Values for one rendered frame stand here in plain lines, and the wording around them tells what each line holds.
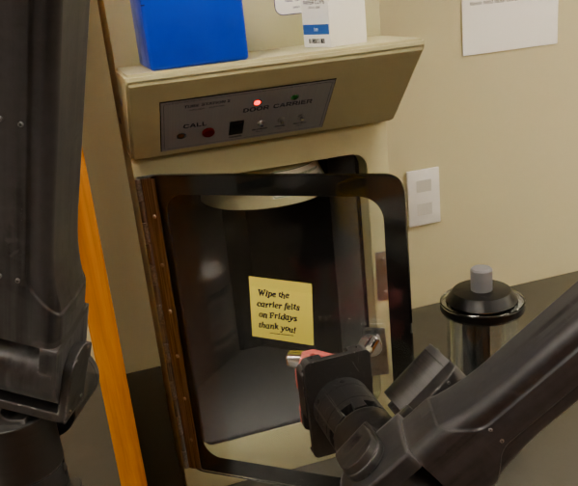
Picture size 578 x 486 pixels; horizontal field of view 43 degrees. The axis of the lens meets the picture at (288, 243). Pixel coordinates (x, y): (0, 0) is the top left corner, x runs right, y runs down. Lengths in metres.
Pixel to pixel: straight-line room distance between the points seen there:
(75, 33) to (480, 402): 0.35
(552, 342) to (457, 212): 1.03
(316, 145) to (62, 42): 0.54
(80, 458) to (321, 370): 0.59
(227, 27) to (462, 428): 0.45
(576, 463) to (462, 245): 0.61
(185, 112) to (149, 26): 0.10
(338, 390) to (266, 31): 0.42
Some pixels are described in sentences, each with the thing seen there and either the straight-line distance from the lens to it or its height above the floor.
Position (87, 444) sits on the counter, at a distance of 1.22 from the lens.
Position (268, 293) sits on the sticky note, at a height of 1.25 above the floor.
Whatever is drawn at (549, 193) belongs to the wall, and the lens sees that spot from 1.64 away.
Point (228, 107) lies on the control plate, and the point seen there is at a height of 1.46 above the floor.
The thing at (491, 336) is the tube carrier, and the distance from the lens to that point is 0.97.
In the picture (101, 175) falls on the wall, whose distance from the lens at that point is 1.31.
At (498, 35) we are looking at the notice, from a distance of 1.51.
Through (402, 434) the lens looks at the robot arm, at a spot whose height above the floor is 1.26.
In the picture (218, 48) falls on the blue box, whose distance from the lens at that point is 0.75.
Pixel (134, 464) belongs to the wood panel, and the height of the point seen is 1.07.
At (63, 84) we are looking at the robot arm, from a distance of 0.43.
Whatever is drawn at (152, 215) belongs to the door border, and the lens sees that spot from 0.86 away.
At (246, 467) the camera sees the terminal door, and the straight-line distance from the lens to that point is 0.97.
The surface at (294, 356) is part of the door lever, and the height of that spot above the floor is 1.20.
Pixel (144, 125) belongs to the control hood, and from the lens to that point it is 0.79.
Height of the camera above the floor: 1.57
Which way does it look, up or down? 19 degrees down
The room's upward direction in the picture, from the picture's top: 6 degrees counter-clockwise
